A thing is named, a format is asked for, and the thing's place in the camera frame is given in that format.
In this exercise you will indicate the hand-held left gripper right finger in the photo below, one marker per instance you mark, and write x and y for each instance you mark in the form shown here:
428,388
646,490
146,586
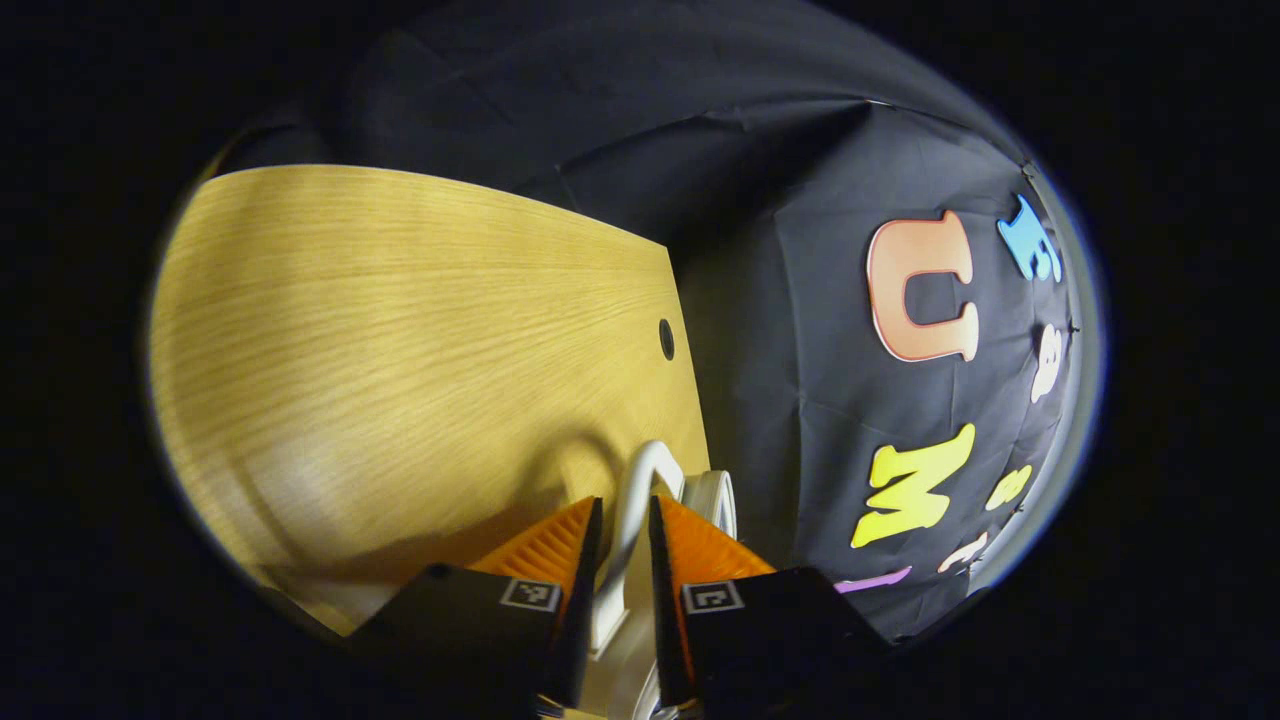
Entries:
662,600

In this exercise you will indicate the white suitcase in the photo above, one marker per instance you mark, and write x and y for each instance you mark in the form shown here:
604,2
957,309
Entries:
630,520

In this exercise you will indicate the black backdrop cloth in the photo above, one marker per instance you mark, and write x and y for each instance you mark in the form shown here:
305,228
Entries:
800,420

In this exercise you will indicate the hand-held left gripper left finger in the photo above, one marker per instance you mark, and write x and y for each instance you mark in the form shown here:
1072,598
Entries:
585,600

